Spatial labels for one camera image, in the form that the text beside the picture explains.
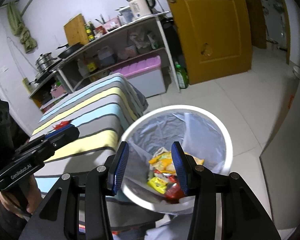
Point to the grey refrigerator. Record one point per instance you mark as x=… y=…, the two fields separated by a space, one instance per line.
x=281 y=166

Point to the steel steamer pot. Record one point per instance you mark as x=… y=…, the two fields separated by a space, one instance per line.
x=44 y=61

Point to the pink plastic basket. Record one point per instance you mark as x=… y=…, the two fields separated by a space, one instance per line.
x=57 y=91

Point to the white metal shelf rack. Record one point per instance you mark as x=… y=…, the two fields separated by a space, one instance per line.
x=119 y=39

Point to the pink utensil holder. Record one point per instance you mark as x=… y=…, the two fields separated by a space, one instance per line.
x=112 y=24

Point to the yellow biscuit bag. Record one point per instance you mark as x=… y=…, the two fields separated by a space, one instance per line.
x=162 y=162

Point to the pink lid storage box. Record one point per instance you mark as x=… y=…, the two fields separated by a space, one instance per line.
x=145 y=75

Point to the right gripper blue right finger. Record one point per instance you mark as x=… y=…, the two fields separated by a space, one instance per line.
x=184 y=167

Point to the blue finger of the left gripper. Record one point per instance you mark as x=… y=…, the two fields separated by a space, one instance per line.
x=65 y=138
x=58 y=131

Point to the person's left hand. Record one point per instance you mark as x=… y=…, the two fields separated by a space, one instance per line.
x=22 y=202

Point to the orange wooden door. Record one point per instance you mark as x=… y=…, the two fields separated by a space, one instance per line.
x=215 y=37

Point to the red wrapper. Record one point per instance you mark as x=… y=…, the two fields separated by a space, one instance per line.
x=61 y=124

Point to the black frying pan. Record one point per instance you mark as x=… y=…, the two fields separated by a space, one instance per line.
x=68 y=50

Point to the grey oil jug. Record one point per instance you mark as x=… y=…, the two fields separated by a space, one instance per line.
x=106 y=56

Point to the yellow small snack packet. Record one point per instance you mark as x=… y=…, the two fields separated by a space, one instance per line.
x=158 y=184

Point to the green detergent bottle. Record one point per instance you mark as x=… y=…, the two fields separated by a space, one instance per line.
x=182 y=77

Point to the striped table cloth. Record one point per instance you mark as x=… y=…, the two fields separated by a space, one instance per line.
x=102 y=111

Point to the red plastic bag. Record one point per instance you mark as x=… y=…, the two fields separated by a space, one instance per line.
x=173 y=189

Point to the clear plastic container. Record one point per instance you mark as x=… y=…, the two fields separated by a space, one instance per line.
x=126 y=15

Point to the white electric kettle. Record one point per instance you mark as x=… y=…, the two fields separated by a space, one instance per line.
x=141 y=8

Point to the induction cooktop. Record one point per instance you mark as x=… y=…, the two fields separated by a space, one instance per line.
x=40 y=78

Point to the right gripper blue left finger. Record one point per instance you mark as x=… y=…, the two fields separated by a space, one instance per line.
x=116 y=166

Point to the wooden cutting board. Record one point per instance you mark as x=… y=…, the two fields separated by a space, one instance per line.
x=75 y=31

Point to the green hanging cloth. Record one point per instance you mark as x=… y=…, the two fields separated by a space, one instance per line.
x=19 y=29

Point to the white round trash bin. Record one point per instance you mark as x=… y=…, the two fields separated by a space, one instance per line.
x=181 y=130

